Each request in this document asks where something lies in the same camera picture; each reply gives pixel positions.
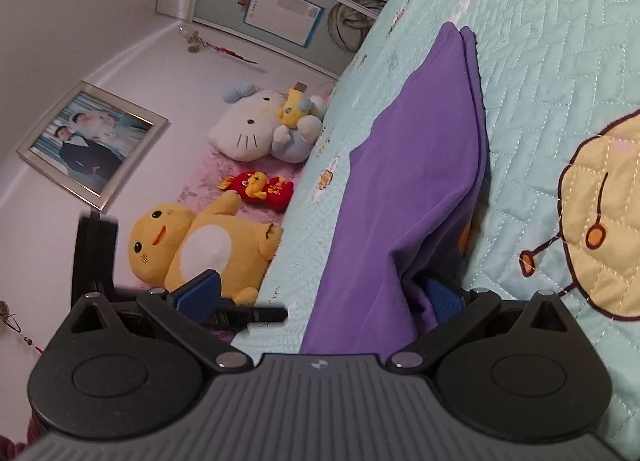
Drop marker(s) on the hanging bead charm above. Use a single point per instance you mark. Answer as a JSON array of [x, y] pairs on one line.
[[17, 328]]

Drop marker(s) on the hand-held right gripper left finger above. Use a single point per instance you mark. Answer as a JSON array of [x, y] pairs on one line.
[[202, 296]]

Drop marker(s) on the bee-print quilted bed cover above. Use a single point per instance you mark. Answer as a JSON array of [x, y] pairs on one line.
[[550, 66]]

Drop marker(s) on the grey sliding-door wardrobe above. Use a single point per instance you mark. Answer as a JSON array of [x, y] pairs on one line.
[[300, 1]]

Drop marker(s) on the yellow bear plush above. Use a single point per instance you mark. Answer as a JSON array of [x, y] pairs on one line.
[[210, 246]]

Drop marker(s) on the framed photo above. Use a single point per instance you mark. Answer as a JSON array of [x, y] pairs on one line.
[[90, 146]]

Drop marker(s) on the grey rings decal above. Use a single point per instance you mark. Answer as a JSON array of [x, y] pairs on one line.
[[350, 23]]

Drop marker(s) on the blue-bordered poster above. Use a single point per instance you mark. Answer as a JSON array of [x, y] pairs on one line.
[[282, 16]]

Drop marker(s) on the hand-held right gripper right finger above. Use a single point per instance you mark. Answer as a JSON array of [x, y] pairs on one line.
[[445, 303]]

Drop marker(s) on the purple t-shirt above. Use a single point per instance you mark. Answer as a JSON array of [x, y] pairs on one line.
[[415, 166]]

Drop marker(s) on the hanging wall ornament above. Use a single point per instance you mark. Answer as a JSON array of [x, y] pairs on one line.
[[215, 47]]

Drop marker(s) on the white cat plush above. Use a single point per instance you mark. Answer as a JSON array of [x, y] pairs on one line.
[[250, 126]]

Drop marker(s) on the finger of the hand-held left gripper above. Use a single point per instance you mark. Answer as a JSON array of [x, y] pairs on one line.
[[250, 315]]

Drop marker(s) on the red plush toy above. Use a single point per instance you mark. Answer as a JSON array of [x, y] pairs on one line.
[[257, 188]]

